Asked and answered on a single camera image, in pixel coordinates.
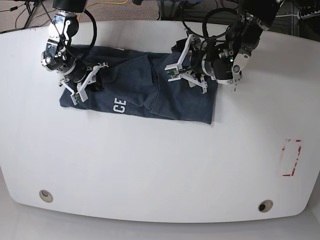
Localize red tape rectangle marking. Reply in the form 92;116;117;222
280;139;302;177

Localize aluminium frame stand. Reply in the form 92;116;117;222
157;0;181;20

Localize white power strip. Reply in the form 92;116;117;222
297;4;320;20

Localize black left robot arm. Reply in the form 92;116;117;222
165;0;284;88

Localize right table cable grommet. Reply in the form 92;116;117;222
258;199;273;213

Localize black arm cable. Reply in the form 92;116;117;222
37;0;97;66
181;0;248;42

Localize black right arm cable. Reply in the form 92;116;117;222
37;0;97;66

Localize left table cable grommet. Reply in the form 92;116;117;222
39;190;53;203

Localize yellow cable on floor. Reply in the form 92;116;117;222
78;0;130;24

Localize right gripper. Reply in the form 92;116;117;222
66;65;104;92

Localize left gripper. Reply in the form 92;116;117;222
171;38;206;75

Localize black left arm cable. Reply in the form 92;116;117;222
181;0;248;42

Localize table cable grommet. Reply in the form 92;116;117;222
258;199;273;213
39;190;53;203

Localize dark blue t-shirt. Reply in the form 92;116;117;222
59;46;218;124

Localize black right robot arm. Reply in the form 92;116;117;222
41;0;103;92

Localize black tripod leg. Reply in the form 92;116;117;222
23;0;40;29

